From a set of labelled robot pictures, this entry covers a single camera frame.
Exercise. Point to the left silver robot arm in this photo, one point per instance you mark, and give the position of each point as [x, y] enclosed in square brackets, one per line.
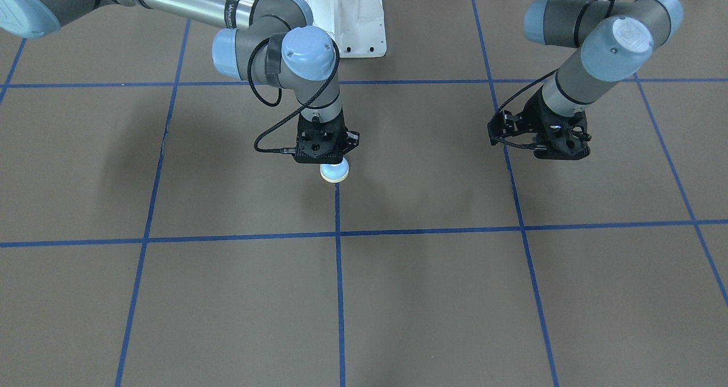
[611, 39]

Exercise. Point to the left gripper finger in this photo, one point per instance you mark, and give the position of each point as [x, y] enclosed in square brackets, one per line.
[502, 126]

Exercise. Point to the brown paper table cover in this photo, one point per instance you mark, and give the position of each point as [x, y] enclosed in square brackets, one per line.
[145, 242]

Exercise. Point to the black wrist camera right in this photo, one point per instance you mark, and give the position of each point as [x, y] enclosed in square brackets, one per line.
[317, 148]

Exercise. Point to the blue and cream bell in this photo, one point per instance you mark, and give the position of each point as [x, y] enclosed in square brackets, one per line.
[335, 173]

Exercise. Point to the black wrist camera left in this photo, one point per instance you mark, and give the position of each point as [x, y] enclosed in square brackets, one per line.
[562, 143]

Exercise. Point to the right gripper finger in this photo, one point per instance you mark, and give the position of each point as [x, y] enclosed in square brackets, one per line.
[350, 140]

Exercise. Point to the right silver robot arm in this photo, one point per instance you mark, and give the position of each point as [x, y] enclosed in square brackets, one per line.
[269, 42]

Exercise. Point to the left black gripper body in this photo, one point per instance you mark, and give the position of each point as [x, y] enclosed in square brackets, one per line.
[533, 115]

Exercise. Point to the white camera stand pillar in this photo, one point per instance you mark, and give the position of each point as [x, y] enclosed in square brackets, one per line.
[356, 26]

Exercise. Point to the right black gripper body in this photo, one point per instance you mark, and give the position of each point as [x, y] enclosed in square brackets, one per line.
[352, 139]

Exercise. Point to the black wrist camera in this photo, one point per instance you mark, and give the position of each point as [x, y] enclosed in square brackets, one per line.
[317, 148]
[562, 143]

